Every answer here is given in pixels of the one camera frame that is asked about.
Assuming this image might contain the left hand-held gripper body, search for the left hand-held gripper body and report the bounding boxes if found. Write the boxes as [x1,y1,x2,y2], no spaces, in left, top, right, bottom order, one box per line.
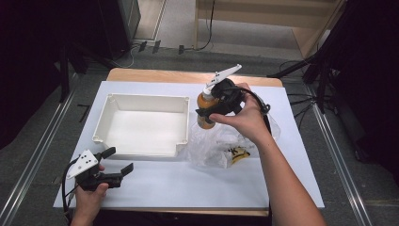
[66,149,123,192]

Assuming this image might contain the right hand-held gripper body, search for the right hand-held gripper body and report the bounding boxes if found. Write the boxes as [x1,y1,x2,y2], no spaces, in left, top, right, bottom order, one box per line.
[205,64,244,116]

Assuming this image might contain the orange juice bottle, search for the orange juice bottle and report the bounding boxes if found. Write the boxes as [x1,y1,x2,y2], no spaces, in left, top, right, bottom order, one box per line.
[196,86,220,130]

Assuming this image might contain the clear smiley plastic bag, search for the clear smiley plastic bag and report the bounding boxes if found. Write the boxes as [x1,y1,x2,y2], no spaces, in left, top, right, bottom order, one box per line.
[187,114,281,169]

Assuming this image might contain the white plastic bin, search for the white plastic bin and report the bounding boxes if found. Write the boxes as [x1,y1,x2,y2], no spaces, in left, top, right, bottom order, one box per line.
[91,92,191,158]

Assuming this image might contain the person's left hand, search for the person's left hand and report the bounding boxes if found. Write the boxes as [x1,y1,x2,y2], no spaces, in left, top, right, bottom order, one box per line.
[72,183,110,218]

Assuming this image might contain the person's right hand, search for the person's right hand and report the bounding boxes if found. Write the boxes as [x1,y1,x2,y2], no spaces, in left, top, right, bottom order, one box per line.
[209,83,273,145]

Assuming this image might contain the white table mat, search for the white table mat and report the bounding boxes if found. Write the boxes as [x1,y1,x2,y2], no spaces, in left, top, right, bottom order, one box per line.
[53,80,326,210]

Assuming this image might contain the wooden table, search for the wooden table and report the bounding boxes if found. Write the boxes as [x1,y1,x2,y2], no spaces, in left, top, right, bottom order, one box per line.
[100,68,284,218]

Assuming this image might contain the light wooden shelf unit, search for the light wooden shelf unit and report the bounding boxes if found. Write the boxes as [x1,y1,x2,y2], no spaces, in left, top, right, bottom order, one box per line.
[194,0,347,59]

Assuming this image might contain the black tripod stand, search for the black tripod stand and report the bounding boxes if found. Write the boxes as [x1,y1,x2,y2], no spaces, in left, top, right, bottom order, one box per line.
[266,31,335,114]

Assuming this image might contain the black curtain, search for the black curtain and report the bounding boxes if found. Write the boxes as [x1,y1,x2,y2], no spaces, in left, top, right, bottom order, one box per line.
[0,0,67,150]
[328,0,399,178]

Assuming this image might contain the dark cabinet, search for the dark cabinet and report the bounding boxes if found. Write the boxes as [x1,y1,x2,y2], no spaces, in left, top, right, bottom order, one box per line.
[97,0,141,60]

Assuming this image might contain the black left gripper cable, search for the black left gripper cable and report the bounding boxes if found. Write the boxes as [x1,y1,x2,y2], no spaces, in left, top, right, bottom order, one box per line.
[61,158,79,222]

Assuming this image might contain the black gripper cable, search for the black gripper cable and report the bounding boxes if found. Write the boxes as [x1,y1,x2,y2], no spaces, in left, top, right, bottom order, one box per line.
[230,87,273,135]
[61,158,79,222]

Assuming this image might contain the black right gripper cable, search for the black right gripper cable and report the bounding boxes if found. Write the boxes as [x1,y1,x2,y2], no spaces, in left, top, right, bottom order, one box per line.
[230,87,273,135]

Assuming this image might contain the aluminium floor rail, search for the aluminium floor rail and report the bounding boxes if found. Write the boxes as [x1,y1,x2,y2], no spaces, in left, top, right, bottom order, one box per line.
[305,84,375,226]
[0,90,77,226]

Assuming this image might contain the black hanging cable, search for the black hanging cable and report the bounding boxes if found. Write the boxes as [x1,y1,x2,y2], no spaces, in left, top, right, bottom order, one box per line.
[187,0,217,52]

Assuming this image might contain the black floor cables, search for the black floor cables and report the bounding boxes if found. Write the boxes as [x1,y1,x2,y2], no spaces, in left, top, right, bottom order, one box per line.
[279,59,316,130]

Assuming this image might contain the black stand post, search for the black stand post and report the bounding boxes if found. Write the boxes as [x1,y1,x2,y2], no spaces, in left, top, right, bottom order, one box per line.
[58,46,71,103]

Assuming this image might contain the white floor cable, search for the white floor cable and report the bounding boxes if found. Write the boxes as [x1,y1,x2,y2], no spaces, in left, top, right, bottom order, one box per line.
[116,43,142,69]

